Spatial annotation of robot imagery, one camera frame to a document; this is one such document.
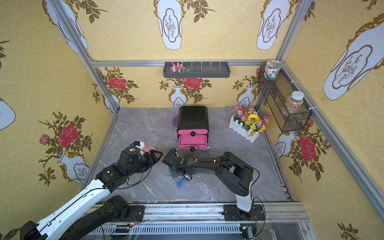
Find black pink drawer cabinet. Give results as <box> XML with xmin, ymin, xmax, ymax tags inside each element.
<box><xmin>176</xmin><ymin>106</ymin><xmax>210</xmax><ymax>152</ymax></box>

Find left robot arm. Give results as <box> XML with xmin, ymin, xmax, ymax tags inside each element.
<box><xmin>20</xmin><ymin>146</ymin><xmax>163</xmax><ymax>240</ymax></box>

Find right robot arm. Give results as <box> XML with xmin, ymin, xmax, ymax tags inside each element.
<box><xmin>163</xmin><ymin>149</ymin><xmax>265</xmax><ymax>221</ymax></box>

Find blue binder clip lower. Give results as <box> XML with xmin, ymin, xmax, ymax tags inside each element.
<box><xmin>176</xmin><ymin>179</ymin><xmax>186</xmax><ymax>189</ymax></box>

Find purple toy shovel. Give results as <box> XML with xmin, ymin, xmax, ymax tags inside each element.
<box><xmin>173</xmin><ymin>116</ymin><xmax>179</xmax><ymax>127</ymax></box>

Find flower planter white fence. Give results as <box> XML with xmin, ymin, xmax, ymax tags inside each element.
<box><xmin>229</xmin><ymin>105</ymin><xmax>270</xmax><ymax>143</ymax></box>

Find pink flowers on shelf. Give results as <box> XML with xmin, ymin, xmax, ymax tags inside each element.
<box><xmin>170</xmin><ymin>63</ymin><xmax>192</xmax><ymax>73</ymax></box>

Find clear jar white lid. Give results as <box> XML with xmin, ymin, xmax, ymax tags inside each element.
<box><xmin>283</xmin><ymin>91</ymin><xmax>305</xmax><ymax>116</ymax></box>

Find jar with green label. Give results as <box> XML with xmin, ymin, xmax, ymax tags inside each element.
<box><xmin>264</xmin><ymin>60</ymin><xmax>283</xmax><ymax>81</ymax></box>

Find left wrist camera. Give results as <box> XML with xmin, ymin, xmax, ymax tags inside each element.
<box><xmin>128</xmin><ymin>141</ymin><xmax>144</xmax><ymax>155</ymax></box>

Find grey wall shelf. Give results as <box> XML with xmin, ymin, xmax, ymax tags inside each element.
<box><xmin>163</xmin><ymin>61</ymin><xmax>231</xmax><ymax>79</ymax></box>

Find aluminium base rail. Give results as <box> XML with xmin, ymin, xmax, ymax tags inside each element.
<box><xmin>49</xmin><ymin>202</ymin><xmax>319</xmax><ymax>240</ymax></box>

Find black wire basket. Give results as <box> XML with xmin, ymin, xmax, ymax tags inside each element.
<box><xmin>256</xmin><ymin>66</ymin><xmax>312</xmax><ymax>132</ymax></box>

